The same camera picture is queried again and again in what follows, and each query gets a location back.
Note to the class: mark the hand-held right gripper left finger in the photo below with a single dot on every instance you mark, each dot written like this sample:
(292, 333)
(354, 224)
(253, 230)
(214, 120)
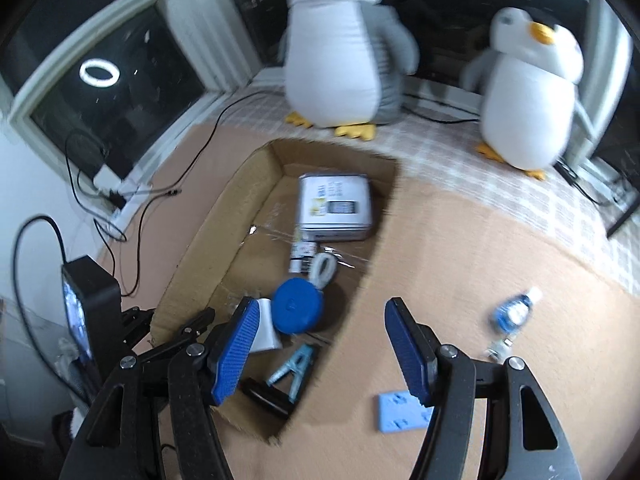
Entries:
(235, 355)

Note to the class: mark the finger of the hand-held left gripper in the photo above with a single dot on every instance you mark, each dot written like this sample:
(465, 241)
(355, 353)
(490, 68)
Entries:
(175, 332)

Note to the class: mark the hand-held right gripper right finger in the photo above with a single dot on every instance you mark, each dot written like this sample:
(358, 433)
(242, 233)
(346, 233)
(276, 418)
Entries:
(405, 350)

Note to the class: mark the black rectangular object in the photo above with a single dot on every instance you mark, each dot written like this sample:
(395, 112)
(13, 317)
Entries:
(265, 396)

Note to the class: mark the blue socket plate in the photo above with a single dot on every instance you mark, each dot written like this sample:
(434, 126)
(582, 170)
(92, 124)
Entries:
(395, 412)

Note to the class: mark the light blue plastic clamp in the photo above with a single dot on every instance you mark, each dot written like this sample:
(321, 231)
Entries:
(300, 365)

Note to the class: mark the blue round disc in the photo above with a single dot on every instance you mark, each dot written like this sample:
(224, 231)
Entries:
(297, 307)

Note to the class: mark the cardboard box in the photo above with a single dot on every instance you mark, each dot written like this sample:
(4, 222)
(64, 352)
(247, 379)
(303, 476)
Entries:
(235, 240)

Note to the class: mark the small white labelled packet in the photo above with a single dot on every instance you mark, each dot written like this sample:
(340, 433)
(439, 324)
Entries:
(304, 255)

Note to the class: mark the small metal clip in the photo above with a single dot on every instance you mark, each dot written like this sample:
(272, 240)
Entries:
(497, 350)

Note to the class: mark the small black plug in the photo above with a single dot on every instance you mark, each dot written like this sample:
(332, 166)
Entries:
(116, 200)

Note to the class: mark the small clear blue bottle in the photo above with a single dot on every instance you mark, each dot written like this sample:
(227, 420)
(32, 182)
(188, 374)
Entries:
(512, 312)

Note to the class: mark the white power strip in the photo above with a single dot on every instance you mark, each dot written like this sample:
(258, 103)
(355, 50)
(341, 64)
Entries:
(134, 191)

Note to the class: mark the white charger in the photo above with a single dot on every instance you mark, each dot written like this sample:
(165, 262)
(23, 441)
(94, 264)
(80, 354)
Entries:
(106, 175)

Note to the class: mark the black charger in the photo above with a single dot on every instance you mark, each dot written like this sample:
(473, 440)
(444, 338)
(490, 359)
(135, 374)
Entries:
(120, 165)

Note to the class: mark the small black device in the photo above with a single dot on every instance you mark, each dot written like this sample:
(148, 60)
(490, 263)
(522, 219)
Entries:
(566, 171)

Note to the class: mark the flat black object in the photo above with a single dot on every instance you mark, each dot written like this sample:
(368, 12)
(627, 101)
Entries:
(625, 215)

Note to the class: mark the small grey penguin plush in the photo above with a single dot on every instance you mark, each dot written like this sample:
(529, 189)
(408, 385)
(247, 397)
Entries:
(525, 105)

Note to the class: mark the large grey penguin plush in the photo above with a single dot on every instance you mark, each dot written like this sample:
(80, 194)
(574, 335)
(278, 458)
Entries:
(335, 60)

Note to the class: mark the white window frame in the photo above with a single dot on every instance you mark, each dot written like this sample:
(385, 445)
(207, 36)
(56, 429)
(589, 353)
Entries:
(200, 20)
(600, 60)

